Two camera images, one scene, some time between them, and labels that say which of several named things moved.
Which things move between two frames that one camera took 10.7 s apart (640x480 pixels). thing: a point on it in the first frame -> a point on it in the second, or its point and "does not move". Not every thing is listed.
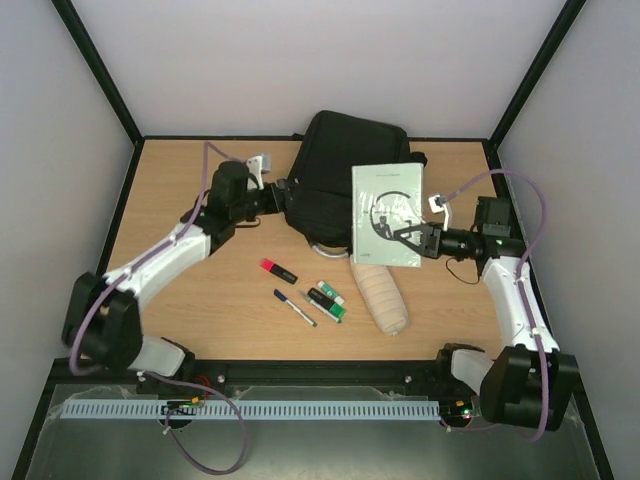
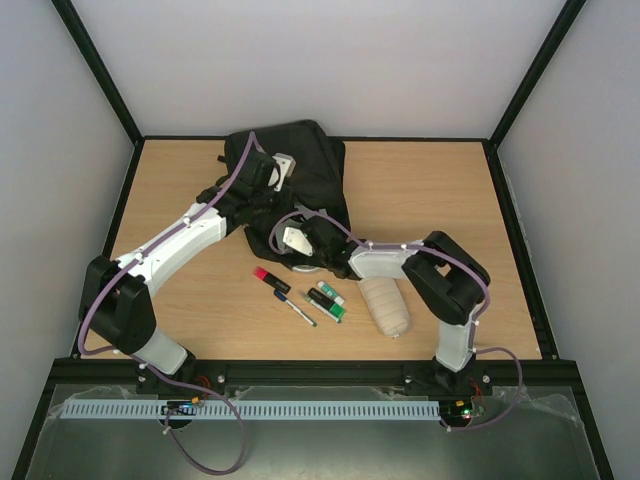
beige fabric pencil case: [384, 296] does not move
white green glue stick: [331, 292] does not move
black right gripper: [431, 240] -> [304, 259]
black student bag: [318, 200] -> [319, 184]
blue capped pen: [281, 296] does not move
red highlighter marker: [278, 271] -> [271, 280]
